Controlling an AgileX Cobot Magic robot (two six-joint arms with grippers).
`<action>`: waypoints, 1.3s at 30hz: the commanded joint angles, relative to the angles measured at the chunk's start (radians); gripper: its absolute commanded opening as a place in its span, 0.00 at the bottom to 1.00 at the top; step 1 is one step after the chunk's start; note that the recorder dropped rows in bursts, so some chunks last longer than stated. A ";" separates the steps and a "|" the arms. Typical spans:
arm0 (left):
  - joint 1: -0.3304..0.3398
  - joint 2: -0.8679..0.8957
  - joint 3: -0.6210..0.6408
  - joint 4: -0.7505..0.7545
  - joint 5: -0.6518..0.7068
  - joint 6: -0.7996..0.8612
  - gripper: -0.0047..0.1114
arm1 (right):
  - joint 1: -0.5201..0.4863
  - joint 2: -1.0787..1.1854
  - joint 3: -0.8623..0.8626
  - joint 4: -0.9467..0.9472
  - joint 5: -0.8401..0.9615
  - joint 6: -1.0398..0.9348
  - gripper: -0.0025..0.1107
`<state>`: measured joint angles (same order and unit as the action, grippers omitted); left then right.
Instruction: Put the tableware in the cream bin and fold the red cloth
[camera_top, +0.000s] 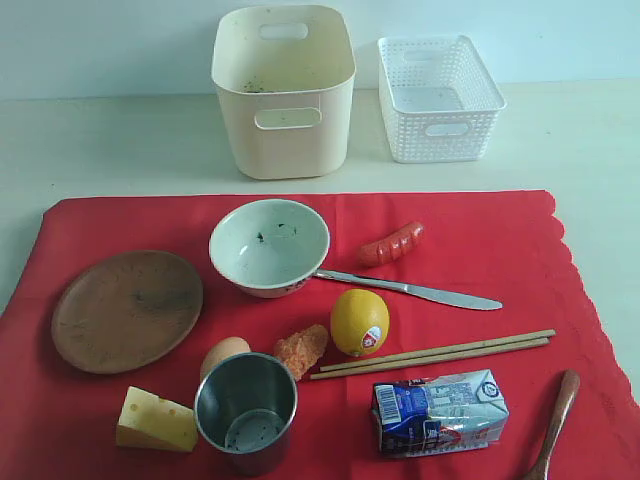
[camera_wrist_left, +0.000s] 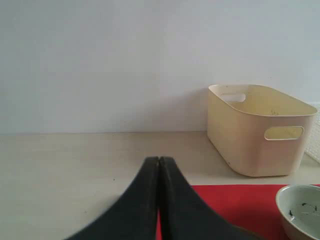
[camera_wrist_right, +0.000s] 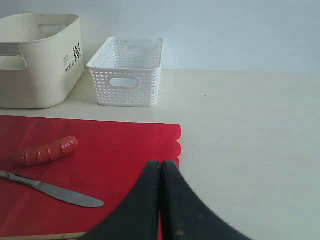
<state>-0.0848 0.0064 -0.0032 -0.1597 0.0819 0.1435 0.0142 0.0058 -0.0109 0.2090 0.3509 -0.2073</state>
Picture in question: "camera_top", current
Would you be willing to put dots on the cream plastic bin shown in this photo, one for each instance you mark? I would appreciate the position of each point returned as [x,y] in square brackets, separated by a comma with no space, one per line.
[284,77]

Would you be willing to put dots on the stainless steel cup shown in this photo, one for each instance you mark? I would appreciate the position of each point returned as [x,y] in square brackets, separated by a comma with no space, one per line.
[245,408]

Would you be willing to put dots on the red toy sausage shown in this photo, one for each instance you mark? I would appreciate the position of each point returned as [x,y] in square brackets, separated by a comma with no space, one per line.
[392,247]

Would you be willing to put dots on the red tablecloth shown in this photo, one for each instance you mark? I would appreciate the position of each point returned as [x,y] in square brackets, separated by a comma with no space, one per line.
[59,423]

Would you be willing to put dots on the wooden chopstick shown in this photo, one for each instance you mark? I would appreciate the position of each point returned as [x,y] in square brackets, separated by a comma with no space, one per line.
[527,338]
[421,361]

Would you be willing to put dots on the yellow toy cheese wedge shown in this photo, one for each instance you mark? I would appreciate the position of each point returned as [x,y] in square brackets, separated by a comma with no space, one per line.
[151,422]

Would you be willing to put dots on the blue white milk carton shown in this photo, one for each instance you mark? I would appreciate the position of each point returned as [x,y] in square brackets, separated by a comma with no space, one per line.
[444,414]

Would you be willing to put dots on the silver table knife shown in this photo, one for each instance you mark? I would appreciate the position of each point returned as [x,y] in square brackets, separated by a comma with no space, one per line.
[449,298]

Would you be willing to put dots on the lower wooden chopstick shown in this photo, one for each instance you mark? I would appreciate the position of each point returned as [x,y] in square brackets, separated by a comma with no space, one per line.
[421,361]

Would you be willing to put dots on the white perforated plastic basket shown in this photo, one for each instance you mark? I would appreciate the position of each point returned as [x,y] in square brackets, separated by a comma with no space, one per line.
[439,102]

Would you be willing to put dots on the brown egg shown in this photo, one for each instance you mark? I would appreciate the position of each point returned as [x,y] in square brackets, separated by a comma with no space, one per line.
[222,350]

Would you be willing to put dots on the yellow lemon with sticker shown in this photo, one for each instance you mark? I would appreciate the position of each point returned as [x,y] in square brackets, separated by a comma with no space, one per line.
[359,322]

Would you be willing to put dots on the white ceramic bowl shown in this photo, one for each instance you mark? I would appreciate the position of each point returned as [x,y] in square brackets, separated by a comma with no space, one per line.
[269,248]

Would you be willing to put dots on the brown wooden spoon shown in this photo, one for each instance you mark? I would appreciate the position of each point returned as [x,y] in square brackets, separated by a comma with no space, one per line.
[566,397]

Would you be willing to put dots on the brown wooden plate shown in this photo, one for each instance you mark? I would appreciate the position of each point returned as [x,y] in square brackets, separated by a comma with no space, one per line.
[127,311]

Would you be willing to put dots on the orange fried chicken piece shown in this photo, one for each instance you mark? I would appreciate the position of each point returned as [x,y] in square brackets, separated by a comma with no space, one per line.
[301,351]

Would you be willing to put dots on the upper wooden chopstick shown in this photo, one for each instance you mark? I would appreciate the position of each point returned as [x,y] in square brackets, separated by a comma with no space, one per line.
[527,338]

